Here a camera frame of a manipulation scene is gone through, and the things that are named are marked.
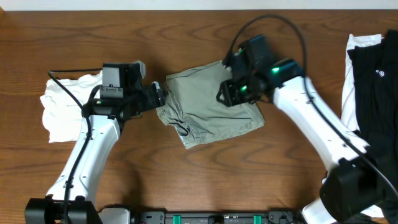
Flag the khaki green shorts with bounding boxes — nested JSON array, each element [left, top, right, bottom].
[[157, 61, 265, 149]]

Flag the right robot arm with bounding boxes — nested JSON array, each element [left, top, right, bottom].
[[216, 35, 396, 223]]

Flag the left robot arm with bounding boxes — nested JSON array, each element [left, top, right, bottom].
[[24, 61, 165, 224]]

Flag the folded white t-shirt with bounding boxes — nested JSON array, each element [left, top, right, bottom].
[[40, 73, 102, 143]]

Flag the white garment under pile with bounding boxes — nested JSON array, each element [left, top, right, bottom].
[[340, 33, 385, 218]]

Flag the black garment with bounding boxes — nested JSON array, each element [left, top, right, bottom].
[[346, 29, 398, 224]]

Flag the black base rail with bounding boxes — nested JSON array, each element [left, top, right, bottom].
[[98, 205, 305, 224]]

